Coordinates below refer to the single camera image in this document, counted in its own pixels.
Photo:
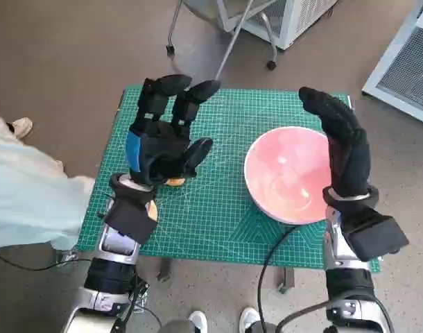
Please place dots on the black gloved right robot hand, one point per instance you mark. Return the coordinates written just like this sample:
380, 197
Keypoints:
350, 152

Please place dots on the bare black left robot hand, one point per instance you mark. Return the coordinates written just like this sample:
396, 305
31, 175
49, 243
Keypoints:
163, 145

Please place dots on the long braided toy bread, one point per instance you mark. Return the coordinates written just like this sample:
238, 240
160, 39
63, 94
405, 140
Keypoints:
175, 182

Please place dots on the round scored toy bun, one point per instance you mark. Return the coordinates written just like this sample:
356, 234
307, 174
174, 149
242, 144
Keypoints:
153, 209

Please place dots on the pink bowl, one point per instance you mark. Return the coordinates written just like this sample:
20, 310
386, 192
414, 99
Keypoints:
284, 173

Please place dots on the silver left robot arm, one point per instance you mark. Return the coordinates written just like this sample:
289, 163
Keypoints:
111, 274

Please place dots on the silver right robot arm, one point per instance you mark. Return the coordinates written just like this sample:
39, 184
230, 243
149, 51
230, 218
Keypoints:
346, 277

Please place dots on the green cutting mat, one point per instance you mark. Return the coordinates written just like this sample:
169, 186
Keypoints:
215, 215

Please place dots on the white unit with grille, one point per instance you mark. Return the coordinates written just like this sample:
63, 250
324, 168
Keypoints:
405, 76

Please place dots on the grey chair with casters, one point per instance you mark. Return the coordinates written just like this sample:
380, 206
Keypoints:
229, 45

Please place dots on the grey metal table leg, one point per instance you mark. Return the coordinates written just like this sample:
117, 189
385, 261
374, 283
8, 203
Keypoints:
286, 279
164, 270

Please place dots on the white mesh-sided cabinet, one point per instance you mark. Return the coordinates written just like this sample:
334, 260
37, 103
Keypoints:
301, 21

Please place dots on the black bar with clamp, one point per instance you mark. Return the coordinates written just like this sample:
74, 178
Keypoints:
142, 288

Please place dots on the person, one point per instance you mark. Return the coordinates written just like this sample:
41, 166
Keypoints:
24, 190

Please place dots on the white shoe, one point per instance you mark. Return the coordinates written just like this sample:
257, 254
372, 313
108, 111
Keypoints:
198, 320
249, 319

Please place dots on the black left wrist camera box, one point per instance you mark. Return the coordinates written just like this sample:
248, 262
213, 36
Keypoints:
128, 218

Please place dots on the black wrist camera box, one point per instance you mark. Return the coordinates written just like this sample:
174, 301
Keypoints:
128, 218
374, 236

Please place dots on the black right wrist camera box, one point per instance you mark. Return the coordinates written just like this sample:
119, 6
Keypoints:
374, 236

